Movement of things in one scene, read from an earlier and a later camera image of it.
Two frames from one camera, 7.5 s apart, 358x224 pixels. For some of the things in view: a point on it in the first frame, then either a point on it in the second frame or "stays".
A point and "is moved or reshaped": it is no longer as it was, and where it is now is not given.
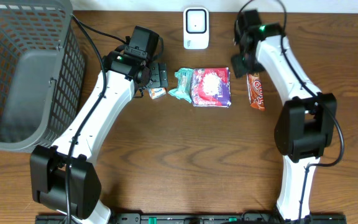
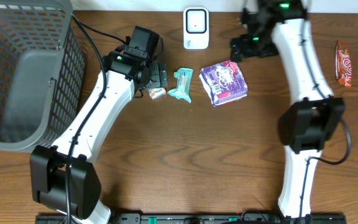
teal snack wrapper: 184,79 stays
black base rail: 197,218 stays
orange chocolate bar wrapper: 255,89 to 343,65
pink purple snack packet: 211,87 is moved or reshaped
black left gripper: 159,74 stays
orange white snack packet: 155,93 stays
